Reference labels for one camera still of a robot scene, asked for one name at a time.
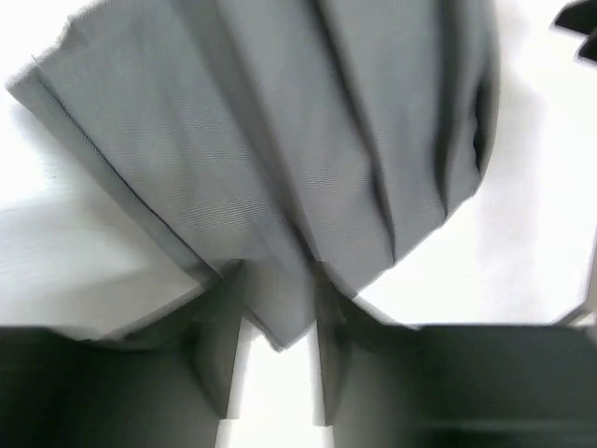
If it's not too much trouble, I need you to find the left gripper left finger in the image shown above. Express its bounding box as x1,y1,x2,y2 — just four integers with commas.
1,265,245,447

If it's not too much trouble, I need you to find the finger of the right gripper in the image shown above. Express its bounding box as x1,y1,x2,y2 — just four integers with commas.
577,35,597,63
554,0,597,35

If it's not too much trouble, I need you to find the grey pleated skirt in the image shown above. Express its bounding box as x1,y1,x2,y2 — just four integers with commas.
7,1,499,348

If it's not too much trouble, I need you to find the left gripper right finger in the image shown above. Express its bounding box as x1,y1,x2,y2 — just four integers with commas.
314,264,596,447

